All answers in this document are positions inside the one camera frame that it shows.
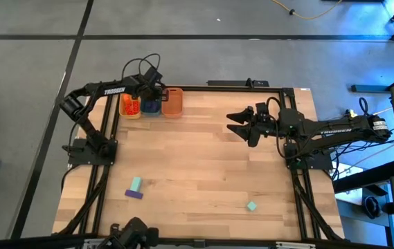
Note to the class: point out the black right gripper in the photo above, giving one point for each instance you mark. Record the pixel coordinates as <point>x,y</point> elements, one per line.
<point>266,126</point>

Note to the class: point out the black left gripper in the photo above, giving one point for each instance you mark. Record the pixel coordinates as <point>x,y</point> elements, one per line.
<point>151,88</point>

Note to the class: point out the orange rectangular block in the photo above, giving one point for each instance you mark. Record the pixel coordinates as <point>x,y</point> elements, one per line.
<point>127,100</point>

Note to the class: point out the mint green cube block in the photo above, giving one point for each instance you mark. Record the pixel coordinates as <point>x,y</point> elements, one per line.
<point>251,206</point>

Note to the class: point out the long mint green block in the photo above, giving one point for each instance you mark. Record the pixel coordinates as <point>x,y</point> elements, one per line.
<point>136,184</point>

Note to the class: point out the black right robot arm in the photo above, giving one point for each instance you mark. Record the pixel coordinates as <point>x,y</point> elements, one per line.
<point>363,129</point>

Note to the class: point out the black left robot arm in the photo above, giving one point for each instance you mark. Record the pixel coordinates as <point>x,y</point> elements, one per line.
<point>99,87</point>

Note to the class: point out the blue plastic bin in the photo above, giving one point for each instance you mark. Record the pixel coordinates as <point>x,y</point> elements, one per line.
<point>151,113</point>

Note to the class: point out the orange plastic bin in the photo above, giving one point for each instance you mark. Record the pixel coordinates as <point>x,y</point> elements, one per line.
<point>172,105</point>

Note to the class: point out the yellow plastic bin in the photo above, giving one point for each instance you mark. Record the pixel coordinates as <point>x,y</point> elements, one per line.
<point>130,117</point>

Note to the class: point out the black power strip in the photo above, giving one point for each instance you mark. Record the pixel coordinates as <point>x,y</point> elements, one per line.
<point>231,83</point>

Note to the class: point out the blue desk leg bar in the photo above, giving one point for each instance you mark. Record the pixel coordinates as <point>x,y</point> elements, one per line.
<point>369,88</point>

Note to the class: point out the black headphones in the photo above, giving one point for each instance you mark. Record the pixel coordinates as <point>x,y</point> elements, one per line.
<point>372,207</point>

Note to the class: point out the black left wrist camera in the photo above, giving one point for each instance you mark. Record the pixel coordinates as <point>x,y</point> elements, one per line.
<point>153,74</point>

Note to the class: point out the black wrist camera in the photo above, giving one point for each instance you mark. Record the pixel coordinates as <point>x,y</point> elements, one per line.
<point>262,109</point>
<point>153,74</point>

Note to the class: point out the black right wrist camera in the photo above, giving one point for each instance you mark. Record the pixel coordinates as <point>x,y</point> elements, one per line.
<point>262,109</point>

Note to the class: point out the black aluminium table frame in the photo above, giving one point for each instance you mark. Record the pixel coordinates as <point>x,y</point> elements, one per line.
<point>217,89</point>

